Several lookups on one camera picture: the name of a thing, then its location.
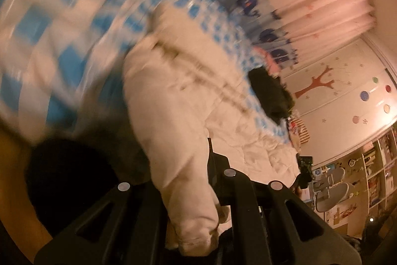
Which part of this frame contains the red tree wall sticker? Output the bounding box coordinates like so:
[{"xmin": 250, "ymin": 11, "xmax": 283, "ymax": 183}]
[{"xmin": 295, "ymin": 66, "xmax": 337, "ymax": 99}]

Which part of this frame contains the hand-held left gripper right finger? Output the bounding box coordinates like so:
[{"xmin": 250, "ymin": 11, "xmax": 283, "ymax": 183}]
[{"xmin": 207, "ymin": 138, "xmax": 362, "ymax": 265}]

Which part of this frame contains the black fuzzy cloth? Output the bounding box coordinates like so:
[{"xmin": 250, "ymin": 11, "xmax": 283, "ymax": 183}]
[{"xmin": 248, "ymin": 68, "xmax": 295, "ymax": 124}]

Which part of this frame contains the white bookshelf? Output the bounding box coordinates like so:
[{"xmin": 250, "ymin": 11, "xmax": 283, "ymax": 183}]
[{"xmin": 361, "ymin": 125, "xmax": 397, "ymax": 216}]

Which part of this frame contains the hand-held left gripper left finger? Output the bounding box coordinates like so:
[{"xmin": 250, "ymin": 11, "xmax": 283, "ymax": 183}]
[{"xmin": 37, "ymin": 182, "xmax": 170, "ymax": 265}]

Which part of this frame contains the white quilted jacket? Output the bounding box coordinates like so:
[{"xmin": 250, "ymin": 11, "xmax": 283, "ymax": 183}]
[{"xmin": 122, "ymin": 4, "xmax": 306, "ymax": 256}]

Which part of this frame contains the pink cloth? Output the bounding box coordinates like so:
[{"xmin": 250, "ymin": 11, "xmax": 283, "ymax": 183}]
[{"xmin": 253, "ymin": 46, "xmax": 281, "ymax": 76}]

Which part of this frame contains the grey chair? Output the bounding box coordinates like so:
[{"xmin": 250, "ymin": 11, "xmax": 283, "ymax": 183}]
[
  {"xmin": 313, "ymin": 167, "xmax": 346, "ymax": 191},
  {"xmin": 315, "ymin": 183, "xmax": 349, "ymax": 213}
]

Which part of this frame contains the black tripod stand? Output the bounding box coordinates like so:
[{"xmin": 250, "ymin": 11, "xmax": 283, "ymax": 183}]
[{"xmin": 292, "ymin": 155, "xmax": 314, "ymax": 195}]

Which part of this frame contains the red striped cloth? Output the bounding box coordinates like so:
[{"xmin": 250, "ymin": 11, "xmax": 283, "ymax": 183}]
[{"xmin": 287, "ymin": 117, "xmax": 311, "ymax": 148}]

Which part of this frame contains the blue checkered plastic sheet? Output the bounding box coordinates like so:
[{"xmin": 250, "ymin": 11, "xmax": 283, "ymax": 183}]
[{"xmin": 0, "ymin": 0, "xmax": 294, "ymax": 148}]

